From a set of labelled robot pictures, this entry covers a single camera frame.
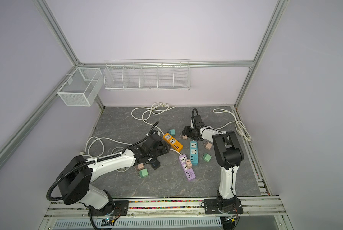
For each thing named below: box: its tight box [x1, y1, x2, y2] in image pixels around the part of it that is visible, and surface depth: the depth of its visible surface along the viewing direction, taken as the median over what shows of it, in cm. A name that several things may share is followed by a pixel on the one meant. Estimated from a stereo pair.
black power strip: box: [150, 159, 161, 171], surface depth 89 cm
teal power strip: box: [189, 140, 199, 166], surface depth 93 cm
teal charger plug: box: [168, 128, 176, 137], surface depth 104 cm
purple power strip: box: [178, 154, 196, 181], surface depth 86 cm
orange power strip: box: [162, 132, 184, 152], surface depth 97 cm
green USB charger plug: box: [139, 168, 149, 178], surface depth 86 cm
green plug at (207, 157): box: [202, 152, 212, 163], surface depth 91 cm
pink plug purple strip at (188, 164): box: [185, 159, 193, 170], surface depth 84 cm
